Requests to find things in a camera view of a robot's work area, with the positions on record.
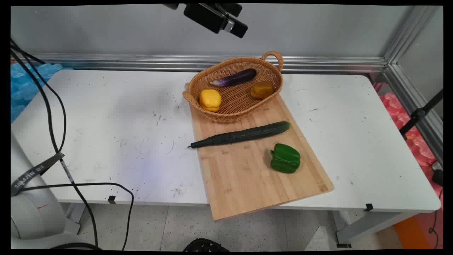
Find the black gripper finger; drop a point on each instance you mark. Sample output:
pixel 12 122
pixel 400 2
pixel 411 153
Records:
pixel 205 16
pixel 239 28

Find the orange bell pepper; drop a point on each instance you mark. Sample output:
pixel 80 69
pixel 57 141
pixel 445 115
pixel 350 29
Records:
pixel 262 90

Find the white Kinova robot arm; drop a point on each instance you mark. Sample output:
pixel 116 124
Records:
pixel 32 216

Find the purple eggplant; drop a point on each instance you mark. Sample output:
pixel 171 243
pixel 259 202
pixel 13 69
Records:
pixel 235 78

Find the woven wicker basket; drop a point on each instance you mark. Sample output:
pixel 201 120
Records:
pixel 237 99

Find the yellow bell pepper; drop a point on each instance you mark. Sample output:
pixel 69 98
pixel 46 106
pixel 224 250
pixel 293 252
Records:
pixel 210 100

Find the long green cucumber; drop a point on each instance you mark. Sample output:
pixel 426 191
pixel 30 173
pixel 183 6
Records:
pixel 244 134

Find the green bell pepper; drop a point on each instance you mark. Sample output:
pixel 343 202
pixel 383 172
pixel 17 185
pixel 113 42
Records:
pixel 285 158

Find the bamboo cutting board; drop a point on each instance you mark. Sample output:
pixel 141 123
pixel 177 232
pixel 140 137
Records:
pixel 254 177

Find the blue foam sheet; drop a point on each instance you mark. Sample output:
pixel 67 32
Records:
pixel 26 85

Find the black tripod stand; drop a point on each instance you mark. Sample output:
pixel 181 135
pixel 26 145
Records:
pixel 419 114

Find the black tape piece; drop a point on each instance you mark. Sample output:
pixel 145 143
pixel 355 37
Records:
pixel 368 207
pixel 112 199

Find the pink foam sheet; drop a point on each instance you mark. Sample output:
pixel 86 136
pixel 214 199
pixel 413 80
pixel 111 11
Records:
pixel 414 138

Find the round black floor object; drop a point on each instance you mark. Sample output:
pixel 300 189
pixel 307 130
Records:
pixel 205 245

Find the grey table leg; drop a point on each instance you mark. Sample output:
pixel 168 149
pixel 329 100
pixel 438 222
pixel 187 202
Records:
pixel 368 226

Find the small black device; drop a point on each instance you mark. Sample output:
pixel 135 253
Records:
pixel 438 177

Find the horizontal aluminium frame rail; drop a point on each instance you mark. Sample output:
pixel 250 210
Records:
pixel 141 62

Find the aluminium corner post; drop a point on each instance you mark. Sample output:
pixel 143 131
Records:
pixel 412 32

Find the slanted aluminium frame rail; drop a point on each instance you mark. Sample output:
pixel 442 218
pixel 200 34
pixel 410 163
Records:
pixel 417 106

